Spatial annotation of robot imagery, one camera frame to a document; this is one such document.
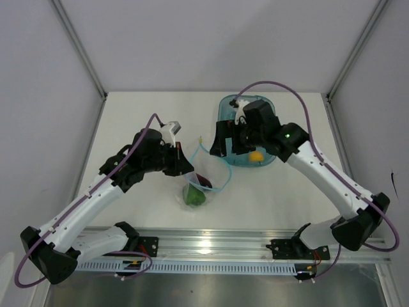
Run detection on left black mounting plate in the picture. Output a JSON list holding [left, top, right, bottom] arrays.
[[136, 237, 159, 258]]

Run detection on white slotted cable duct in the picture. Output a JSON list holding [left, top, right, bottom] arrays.
[[76, 260, 297, 276]]

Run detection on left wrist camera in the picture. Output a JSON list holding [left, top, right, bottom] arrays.
[[159, 121, 181, 146]]

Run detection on purple eggplant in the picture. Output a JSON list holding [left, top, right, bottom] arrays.
[[196, 173, 213, 191]]

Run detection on left aluminium frame post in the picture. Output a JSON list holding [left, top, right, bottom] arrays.
[[49, 0, 107, 101]]

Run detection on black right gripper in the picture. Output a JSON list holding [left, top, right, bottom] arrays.
[[210, 119, 265, 157]]

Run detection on yellow lemon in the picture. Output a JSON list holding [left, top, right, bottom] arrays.
[[249, 151, 265, 162]]

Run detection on aluminium frame post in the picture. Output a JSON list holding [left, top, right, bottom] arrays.
[[326, 0, 392, 103], [49, 0, 107, 101]]

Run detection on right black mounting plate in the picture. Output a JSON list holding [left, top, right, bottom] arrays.
[[265, 239, 330, 260]]

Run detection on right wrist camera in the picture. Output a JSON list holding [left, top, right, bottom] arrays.
[[229, 99, 250, 125]]

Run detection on green bell pepper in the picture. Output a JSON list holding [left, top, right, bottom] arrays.
[[182, 184, 206, 206]]

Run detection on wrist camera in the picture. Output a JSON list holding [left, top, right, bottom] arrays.
[[229, 99, 250, 125], [159, 121, 181, 146]]

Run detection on clear zip top bag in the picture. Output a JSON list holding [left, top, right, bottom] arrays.
[[175, 137, 233, 209]]

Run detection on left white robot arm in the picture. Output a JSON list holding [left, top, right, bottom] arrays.
[[20, 122, 194, 285]]

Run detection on teal plastic tub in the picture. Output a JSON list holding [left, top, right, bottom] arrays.
[[217, 94, 276, 168]]

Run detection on right aluminium frame post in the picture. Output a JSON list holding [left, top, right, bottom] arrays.
[[326, 0, 392, 103]]

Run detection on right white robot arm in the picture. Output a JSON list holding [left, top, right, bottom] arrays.
[[210, 99, 390, 258]]

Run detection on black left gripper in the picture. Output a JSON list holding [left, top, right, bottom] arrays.
[[143, 142, 194, 177]]

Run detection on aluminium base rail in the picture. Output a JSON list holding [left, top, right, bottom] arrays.
[[82, 225, 392, 265]]

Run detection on black mounting plate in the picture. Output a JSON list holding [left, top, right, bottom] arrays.
[[265, 239, 330, 260], [136, 237, 159, 258]]

